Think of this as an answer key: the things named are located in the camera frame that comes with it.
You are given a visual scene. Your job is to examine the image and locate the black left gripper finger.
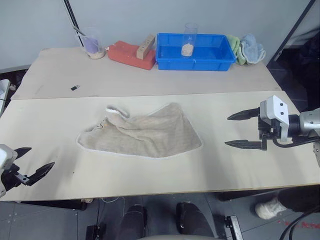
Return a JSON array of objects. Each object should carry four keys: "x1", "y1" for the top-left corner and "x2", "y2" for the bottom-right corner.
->
[
  {"x1": 13, "y1": 146, "x2": 33, "y2": 161},
  {"x1": 24, "y1": 161, "x2": 56, "y2": 187}
]

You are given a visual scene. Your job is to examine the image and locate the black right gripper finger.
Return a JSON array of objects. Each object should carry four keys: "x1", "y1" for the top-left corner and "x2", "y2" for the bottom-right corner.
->
[
  {"x1": 227, "y1": 106, "x2": 262, "y2": 122},
  {"x1": 224, "y1": 139, "x2": 270, "y2": 151}
]

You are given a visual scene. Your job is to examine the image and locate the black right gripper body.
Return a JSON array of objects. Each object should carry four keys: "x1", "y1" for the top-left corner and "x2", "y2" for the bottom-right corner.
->
[{"x1": 257, "y1": 116, "x2": 282, "y2": 142}]

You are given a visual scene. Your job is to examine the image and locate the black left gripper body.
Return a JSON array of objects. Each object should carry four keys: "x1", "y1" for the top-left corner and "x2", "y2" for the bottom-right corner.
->
[{"x1": 0, "y1": 161, "x2": 29, "y2": 194}]

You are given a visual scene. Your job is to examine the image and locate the beige towel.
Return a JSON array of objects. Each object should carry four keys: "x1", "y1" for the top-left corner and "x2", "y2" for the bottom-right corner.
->
[{"x1": 76, "y1": 101, "x2": 203, "y2": 160}]

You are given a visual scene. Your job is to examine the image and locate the white object at table side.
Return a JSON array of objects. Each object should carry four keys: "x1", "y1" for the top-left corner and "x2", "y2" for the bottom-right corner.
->
[{"x1": 0, "y1": 79, "x2": 12, "y2": 117}]

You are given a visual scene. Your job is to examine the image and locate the light blue cloth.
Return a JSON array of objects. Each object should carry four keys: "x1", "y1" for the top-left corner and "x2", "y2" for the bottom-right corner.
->
[{"x1": 239, "y1": 33, "x2": 267, "y2": 66}]

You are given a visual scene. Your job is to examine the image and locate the green cloth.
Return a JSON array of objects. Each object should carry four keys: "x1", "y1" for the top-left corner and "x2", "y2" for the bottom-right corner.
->
[{"x1": 225, "y1": 34, "x2": 248, "y2": 67}]

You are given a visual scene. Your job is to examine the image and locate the white shoe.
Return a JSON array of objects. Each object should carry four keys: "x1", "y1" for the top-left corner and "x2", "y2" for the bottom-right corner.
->
[{"x1": 254, "y1": 195, "x2": 289, "y2": 221}]

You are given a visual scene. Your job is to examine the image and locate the blue plastic bin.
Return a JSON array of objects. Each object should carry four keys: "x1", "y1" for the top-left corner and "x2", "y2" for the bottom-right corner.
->
[{"x1": 155, "y1": 32, "x2": 237, "y2": 72}]

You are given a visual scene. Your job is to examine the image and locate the dark trouser leg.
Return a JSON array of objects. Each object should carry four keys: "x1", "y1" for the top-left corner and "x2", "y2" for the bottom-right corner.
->
[{"x1": 276, "y1": 184, "x2": 320, "y2": 214}]

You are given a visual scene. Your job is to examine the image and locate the clear cup with beige filling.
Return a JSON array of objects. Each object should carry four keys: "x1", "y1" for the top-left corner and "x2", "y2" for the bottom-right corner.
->
[{"x1": 180, "y1": 22, "x2": 199, "y2": 57}]

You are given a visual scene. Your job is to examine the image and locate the wooden block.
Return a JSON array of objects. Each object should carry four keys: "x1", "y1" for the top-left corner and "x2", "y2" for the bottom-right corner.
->
[{"x1": 136, "y1": 34, "x2": 156, "y2": 61}]

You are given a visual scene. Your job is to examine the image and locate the metal clip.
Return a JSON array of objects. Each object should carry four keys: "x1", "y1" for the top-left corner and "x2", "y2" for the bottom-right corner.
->
[{"x1": 73, "y1": 25, "x2": 88, "y2": 37}]

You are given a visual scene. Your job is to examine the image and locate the black thin pole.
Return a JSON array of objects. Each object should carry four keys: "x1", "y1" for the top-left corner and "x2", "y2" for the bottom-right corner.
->
[{"x1": 63, "y1": 0, "x2": 85, "y2": 49}]

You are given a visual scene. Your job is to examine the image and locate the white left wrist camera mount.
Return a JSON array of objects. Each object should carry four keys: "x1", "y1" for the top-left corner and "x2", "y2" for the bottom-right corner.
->
[{"x1": 0, "y1": 144, "x2": 19, "y2": 176}]

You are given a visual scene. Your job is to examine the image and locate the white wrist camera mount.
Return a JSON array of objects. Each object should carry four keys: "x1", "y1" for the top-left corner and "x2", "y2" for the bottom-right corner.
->
[
  {"x1": 259, "y1": 94, "x2": 290, "y2": 143},
  {"x1": 0, "y1": 144, "x2": 19, "y2": 176}
]

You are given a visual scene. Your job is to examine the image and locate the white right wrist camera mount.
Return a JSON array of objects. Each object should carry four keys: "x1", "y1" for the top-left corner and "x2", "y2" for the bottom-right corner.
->
[{"x1": 259, "y1": 94, "x2": 290, "y2": 143}]

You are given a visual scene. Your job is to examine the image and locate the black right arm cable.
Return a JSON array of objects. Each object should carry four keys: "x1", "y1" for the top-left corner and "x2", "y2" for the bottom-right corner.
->
[{"x1": 271, "y1": 136, "x2": 320, "y2": 148}]

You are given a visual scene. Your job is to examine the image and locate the black floor cables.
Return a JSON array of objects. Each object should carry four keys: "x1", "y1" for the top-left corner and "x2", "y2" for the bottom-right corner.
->
[{"x1": 279, "y1": 211, "x2": 320, "y2": 240}]

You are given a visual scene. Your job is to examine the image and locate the black slanted frame bar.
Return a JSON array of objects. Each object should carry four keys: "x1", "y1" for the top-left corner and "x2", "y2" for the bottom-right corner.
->
[{"x1": 265, "y1": 0, "x2": 318, "y2": 69}]

